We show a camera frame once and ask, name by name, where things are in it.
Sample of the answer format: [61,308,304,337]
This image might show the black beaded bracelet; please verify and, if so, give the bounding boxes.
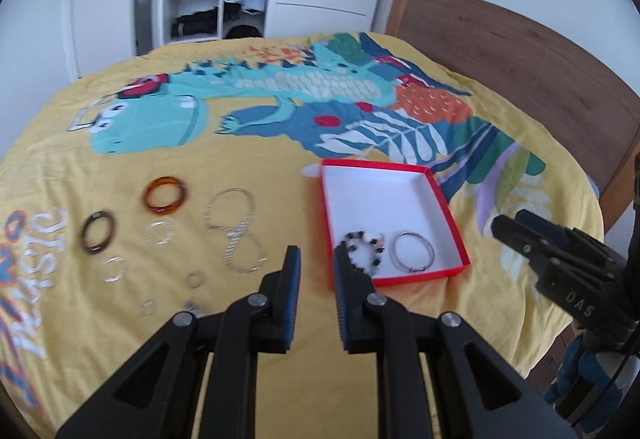
[334,230,388,278]

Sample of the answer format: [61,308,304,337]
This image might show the patterned bangle bracelet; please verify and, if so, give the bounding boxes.
[388,230,436,275]

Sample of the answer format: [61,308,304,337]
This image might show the silver chain necklace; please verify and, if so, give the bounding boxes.
[202,186,269,276]

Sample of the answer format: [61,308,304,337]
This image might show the amber orange bangle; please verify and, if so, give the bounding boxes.
[141,176,189,216]

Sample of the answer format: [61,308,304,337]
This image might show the dark brown bangle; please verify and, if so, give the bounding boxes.
[80,210,117,255]

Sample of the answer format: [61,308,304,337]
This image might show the red white jewelry box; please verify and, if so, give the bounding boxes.
[320,159,471,287]

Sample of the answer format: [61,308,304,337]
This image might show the right hand blue glove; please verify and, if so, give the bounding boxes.
[544,332,639,438]

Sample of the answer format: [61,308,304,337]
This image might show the wooden headboard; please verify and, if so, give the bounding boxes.
[386,0,639,225]

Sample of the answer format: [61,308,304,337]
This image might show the yellow dinosaur print bedspread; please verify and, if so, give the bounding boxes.
[1,33,604,438]

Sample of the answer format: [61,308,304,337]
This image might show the folded black clothes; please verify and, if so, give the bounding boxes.
[170,8,244,40]

